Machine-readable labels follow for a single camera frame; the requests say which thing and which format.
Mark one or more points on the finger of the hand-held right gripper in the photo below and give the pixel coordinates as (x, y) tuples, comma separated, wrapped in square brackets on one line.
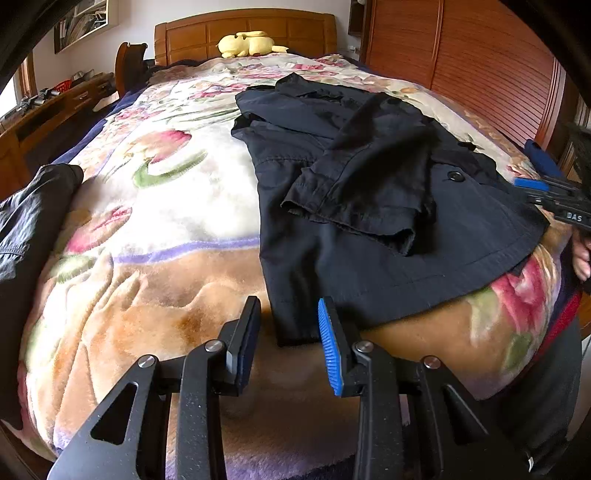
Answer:
[(531, 183), (542, 201)]

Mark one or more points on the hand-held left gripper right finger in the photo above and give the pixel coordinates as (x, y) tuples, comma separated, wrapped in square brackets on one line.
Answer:
[(330, 350)]

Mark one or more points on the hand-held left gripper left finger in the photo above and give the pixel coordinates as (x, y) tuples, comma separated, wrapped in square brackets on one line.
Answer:
[(244, 350)]

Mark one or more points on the black double-breasted coat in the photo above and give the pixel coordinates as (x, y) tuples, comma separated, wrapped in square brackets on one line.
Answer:
[(369, 221)]

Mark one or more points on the person's right hand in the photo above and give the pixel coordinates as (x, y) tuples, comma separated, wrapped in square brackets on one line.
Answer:
[(584, 258)]

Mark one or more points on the blue cloth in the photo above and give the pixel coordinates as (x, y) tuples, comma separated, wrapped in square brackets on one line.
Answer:
[(542, 159)]

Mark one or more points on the wooden slatted wardrobe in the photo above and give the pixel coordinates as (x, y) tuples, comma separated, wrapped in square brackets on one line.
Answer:
[(461, 64)]

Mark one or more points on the floral plush blanket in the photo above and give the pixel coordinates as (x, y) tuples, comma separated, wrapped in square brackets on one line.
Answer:
[(161, 240)]

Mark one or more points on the person's dark clothing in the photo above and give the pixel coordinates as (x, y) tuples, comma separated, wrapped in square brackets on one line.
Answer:
[(545, 383)]

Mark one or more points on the dark grey garment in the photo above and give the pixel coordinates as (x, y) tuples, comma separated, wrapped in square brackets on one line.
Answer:
[(32, 217)]

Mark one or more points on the navy blue bed sheet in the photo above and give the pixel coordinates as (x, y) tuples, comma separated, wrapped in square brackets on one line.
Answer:
[(101, 124)]

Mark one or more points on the wooden desk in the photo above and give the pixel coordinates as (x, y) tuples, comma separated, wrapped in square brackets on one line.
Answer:
[(51, 124)]

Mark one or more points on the wooden chair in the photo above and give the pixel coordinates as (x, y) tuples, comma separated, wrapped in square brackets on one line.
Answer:
[(129, 69)]

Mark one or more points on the yellow plush toy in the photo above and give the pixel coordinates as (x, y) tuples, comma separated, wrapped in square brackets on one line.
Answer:
[(249, 44)]

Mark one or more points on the wooden bed headboard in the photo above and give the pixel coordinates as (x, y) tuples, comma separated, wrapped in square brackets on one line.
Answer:
[(258, 27)]

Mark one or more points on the red basket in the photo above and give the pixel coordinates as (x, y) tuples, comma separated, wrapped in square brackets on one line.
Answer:
[(63, 85)]

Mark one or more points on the window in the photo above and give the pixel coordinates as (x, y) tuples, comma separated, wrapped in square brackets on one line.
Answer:
[(21, 87)]

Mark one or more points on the white wall shelf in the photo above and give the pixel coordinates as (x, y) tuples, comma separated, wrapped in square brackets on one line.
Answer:
[(83, 23)]

